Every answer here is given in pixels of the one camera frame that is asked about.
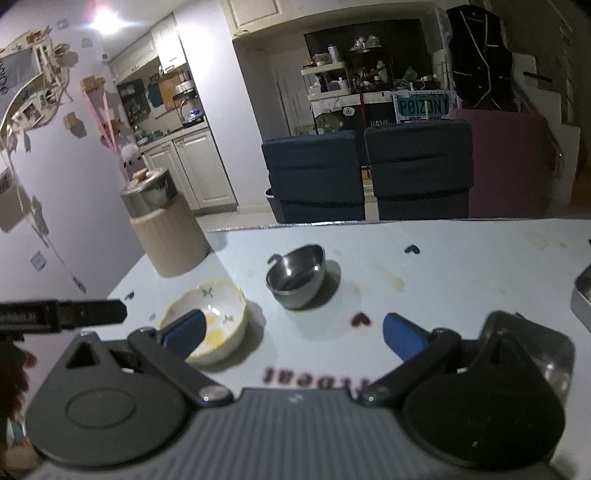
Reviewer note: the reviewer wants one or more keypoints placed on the black shelf with bottles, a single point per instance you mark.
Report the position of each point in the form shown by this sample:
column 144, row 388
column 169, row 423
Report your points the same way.
column 369, row 64

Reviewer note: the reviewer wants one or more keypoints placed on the floral ceramic bowl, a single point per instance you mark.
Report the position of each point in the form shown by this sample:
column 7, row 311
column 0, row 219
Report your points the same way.
column 224, row 332

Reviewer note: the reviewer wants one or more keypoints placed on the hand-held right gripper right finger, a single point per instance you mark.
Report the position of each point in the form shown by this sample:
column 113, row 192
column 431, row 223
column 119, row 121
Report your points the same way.
column 404, row 337

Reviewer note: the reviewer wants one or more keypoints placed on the white plush toy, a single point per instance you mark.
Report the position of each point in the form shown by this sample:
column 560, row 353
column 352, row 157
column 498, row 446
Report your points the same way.
column 131, row 154

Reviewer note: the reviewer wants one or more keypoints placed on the white kitchen cabinets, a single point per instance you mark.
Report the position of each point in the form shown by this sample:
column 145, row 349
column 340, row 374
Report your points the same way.
column 194, row 170
column 152, row 46

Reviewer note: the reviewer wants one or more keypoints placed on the black vest with white trim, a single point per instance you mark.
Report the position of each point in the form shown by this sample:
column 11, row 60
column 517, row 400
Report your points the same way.
column 480, row 60

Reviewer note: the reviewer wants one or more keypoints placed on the teal sign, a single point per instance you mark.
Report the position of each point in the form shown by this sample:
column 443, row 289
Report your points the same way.
column 420, row 107

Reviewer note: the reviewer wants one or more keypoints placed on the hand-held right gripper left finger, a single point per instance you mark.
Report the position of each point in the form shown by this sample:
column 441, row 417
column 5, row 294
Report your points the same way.
column 184, row 330

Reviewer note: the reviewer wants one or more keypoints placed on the small round steel bowl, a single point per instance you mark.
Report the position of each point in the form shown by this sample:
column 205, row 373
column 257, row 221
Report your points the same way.
column 295, row 295

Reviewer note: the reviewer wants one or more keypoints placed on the white shelf rack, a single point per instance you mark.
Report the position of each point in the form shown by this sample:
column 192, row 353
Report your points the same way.
column 325, row 81

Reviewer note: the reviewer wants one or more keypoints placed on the wall photo collage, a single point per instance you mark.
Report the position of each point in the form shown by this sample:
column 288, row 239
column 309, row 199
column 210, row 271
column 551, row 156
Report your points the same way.
column 27, row 78

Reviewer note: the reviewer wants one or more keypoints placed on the white lower kitchen cabinets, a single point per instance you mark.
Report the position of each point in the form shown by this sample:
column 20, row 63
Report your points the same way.
column 194, row 170

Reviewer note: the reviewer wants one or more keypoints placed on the person's left hand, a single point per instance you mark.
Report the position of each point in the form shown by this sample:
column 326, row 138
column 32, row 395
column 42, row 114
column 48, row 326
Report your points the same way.
column 18, row 369

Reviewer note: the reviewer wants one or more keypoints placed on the dark blue chair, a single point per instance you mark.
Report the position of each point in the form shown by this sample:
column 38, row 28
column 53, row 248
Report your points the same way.
column 314, row 175
column 418, row 170

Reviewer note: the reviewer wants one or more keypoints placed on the white upper kitchen cabinets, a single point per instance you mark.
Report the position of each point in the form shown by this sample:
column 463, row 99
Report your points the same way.
column 152, row 46

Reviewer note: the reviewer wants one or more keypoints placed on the large rectangular steel container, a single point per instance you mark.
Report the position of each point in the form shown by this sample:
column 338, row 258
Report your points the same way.
column 549, row 350

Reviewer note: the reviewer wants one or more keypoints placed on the cream cabinet door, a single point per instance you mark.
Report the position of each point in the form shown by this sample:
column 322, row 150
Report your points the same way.
column 251, row 16

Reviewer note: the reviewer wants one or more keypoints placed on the small rectangular steel container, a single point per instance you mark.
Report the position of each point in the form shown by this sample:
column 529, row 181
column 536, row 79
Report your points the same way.
column 582, row 300

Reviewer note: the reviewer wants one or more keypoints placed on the beige canister with steel lid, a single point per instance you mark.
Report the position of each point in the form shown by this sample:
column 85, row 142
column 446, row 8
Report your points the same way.
column 171, row 240

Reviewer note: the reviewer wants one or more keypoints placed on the purple chair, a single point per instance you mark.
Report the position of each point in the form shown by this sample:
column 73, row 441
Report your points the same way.
column 508, row 161

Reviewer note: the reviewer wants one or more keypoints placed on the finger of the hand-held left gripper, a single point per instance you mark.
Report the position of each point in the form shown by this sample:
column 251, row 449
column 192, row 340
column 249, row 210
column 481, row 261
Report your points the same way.
column 92, row 314

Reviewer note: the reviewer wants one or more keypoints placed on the pink wall ribbon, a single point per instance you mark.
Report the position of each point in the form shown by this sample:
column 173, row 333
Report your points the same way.
column 108, row 129

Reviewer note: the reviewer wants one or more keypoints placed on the white bin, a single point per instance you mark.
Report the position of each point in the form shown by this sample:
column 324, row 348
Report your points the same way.
column 270, row 194

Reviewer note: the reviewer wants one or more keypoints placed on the white staircase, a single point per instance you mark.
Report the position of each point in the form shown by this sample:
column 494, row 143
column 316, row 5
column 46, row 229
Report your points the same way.
column 554, row 101

